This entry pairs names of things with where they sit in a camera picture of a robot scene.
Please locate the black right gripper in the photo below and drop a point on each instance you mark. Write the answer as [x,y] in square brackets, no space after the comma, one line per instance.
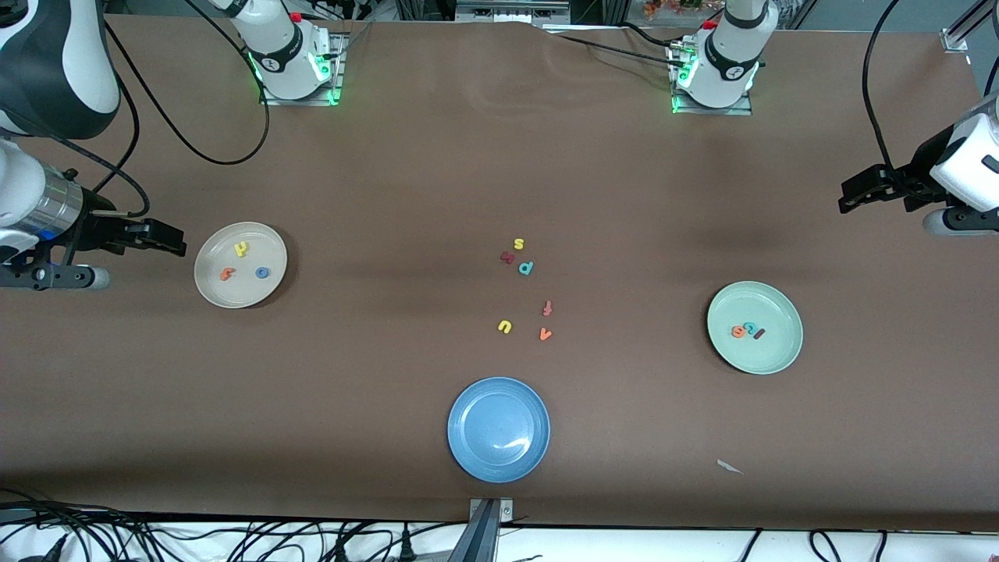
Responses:
[100,232]

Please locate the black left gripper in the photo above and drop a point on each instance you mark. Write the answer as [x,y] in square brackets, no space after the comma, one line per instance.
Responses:
[911,181]

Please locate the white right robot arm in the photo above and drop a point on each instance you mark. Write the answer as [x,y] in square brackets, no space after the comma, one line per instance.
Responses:
[55,70]

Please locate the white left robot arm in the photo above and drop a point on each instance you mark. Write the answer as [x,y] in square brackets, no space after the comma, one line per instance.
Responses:
[730,55]

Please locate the beige round plate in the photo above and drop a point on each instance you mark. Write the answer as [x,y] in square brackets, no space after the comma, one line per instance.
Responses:
[240,293]

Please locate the green round plate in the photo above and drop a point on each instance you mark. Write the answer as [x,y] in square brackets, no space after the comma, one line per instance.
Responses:
[755,355]

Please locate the white paper scrap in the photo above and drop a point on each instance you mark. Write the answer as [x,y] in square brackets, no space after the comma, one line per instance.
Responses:
[730,467]

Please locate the brown table cover sheet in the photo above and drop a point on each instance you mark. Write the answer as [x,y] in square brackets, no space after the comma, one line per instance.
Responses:
[499,156]

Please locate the blue round plate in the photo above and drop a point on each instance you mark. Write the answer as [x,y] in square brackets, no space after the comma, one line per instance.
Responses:
[499,430]

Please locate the grey metal equipment panel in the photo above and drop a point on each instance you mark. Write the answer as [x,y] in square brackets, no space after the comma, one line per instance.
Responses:
[511,12]

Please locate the aluminium frame profile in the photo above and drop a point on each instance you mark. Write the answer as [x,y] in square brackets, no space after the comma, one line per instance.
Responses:
[956,37]

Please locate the metal camera mounting post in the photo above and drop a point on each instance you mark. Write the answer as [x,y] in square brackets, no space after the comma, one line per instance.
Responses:
[480,538]

